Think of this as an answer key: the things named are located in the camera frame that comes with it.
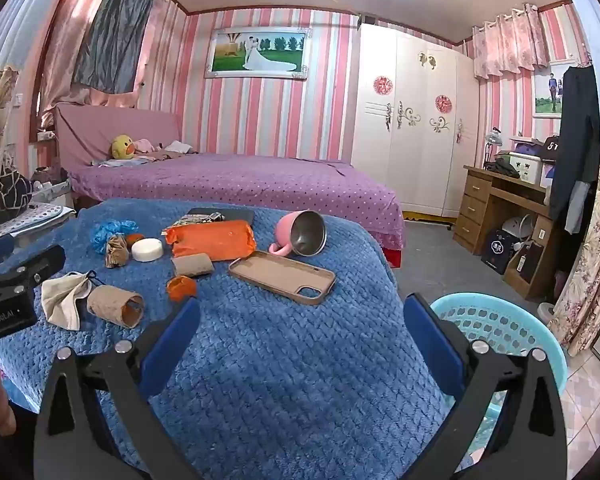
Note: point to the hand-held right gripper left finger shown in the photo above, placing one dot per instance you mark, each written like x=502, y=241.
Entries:
x=172, y=342

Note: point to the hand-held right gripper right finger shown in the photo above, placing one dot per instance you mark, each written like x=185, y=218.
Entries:
x=430, y=342

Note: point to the teal plastic basket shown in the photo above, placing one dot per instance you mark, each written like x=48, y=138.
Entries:
x=500, y=320

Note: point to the brown cardboard tube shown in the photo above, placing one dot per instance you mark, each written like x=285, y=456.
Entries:
x=107, y=302
x=192, y=265

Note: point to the brown stocking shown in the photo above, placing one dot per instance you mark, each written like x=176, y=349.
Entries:
x=116, y=252

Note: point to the patterned snack packet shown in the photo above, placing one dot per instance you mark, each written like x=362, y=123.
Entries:
x=197, y=220

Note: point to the white crumpled cloth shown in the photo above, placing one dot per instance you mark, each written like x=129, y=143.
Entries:
x=62, y=300

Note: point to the polka dot cloth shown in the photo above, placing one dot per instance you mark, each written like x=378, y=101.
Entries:
x=35, y=217

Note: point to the black patterned cushion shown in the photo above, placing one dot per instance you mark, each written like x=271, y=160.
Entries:
x=15, y=190

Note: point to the blue plastic bag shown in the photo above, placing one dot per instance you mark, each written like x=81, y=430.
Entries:
x=107, y=230

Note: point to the white round lid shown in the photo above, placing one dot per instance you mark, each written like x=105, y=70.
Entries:
x=147, y=250

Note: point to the orange plastic package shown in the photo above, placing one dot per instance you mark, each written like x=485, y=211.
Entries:
x=210, y=241

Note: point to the blue fleece blanket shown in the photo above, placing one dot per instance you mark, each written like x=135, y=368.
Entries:
x=280, y=360

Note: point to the black paper bag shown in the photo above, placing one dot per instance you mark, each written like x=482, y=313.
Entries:
x=497, y=252

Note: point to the beige phone case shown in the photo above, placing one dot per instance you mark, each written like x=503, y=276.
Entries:
x=275, y=275

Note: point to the brown paper bag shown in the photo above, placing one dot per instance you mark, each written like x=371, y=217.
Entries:
x=529, y=262

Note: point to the white power strip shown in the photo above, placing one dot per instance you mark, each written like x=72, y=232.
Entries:
x=46, y=136

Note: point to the light blue cloth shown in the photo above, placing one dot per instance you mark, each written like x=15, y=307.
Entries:
x=117, y=162

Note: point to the black flat case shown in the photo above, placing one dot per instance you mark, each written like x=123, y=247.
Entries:
x=237, y=215

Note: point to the yellow duck plush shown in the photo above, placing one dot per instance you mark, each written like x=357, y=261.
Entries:
x=121, y=147

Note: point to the wooden desk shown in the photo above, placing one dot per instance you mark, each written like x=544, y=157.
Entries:
x=480, y=205

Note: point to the white round fan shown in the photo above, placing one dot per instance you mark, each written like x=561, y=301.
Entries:
x=517, y=225

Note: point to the pink covered headboard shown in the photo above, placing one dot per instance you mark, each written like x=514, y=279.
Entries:
x=95, y=127

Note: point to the pink metal mug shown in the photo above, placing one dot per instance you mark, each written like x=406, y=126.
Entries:
x=286, y=230

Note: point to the pink plush toy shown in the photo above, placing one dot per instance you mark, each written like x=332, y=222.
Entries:
x=143, y=146

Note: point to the purple dotted bedspread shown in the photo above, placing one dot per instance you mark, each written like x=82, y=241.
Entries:
x=240, y=180

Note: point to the pink floral door curtain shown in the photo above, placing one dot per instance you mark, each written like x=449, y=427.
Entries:
x=592, y=260

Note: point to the beige garment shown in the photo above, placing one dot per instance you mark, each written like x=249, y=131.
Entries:
x=177, y=149

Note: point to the dark green cloth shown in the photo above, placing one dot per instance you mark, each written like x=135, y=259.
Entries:
x=502, y=167

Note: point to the white storage box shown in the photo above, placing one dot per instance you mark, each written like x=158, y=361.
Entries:
x=527, y=167

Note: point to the white wardrobe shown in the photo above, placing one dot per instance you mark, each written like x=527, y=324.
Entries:
x=410, y=135

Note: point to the desk lamp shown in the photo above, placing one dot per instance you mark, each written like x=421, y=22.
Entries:
x=493, y=140

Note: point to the pink satin curtain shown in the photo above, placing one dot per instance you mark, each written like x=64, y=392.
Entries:
x=62, y=50

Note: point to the purple box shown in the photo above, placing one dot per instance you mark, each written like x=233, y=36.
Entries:
x=530, y=148

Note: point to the black cap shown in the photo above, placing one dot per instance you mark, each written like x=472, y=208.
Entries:
x=551, y=149

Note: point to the grey window curtain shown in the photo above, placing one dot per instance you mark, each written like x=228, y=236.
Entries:
x=112, y=35

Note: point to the dark hanging garment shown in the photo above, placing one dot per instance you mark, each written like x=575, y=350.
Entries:
x=575, y=135

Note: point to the framed wedding picture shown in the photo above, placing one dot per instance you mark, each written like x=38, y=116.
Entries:
x=257, y=52

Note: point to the pink floral valance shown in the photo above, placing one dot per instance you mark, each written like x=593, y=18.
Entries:
x=510, y=40

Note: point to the small wall photo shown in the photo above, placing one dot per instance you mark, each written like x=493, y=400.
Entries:
x=547, y=92

